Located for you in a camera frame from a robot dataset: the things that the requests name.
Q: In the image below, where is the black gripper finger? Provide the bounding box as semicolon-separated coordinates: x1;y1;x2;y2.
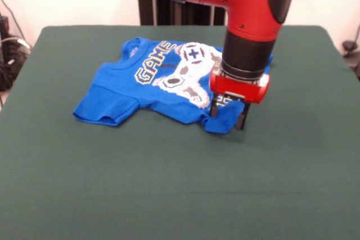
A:
210;93;221;118
236;101;251;131

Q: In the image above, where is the black cable bundle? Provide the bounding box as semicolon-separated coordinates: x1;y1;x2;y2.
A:
0;0;32;92

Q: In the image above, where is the dark green tablecloth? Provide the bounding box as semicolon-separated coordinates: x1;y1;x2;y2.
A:
0;25;360;240

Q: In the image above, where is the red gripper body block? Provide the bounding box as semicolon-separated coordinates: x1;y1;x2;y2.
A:
209;64;271;105

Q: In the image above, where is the blue printed shirt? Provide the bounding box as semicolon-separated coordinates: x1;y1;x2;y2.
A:
72;37;275;134

